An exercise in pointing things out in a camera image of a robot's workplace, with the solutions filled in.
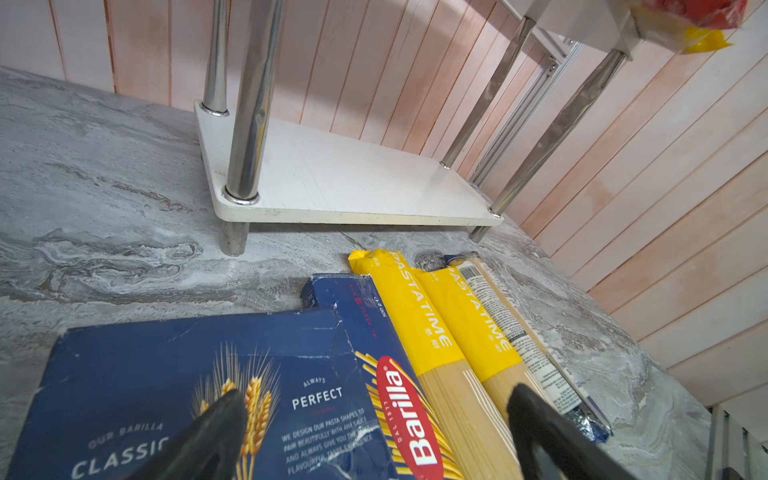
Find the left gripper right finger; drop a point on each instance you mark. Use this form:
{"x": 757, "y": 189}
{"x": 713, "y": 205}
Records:
{"x": 549, "y": 447}

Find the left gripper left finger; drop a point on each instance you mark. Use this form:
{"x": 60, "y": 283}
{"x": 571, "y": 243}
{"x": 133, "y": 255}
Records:
{"x": 210, "y": 447}

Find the yellow pastatime spaghetti bag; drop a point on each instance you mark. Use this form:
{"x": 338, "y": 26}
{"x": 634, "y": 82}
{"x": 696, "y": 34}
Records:
{"x": 675, "y": 34}
{"x": 474, "y": 429}
{"x": 489, "y": 353}

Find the red spaghetti bag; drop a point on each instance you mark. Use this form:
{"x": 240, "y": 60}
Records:
{"x": 708, "y": 14}

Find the wide blue Barilla pasta box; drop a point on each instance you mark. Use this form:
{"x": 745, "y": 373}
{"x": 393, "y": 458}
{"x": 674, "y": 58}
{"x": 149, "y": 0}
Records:
{"x": 114, "y": 397}

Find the white two-tier shelf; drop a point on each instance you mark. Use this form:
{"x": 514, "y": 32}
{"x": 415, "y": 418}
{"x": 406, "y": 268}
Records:
{"x": 261, "y": 170}

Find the dark blue clear spaghetti bag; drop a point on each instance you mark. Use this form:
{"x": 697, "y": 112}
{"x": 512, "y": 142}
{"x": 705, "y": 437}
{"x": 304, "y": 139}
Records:
{"x": 570, "y": 401}

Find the narrow blue Barilla spaghetti box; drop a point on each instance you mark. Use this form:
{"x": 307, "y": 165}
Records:
{"x": 417, "y": 445}

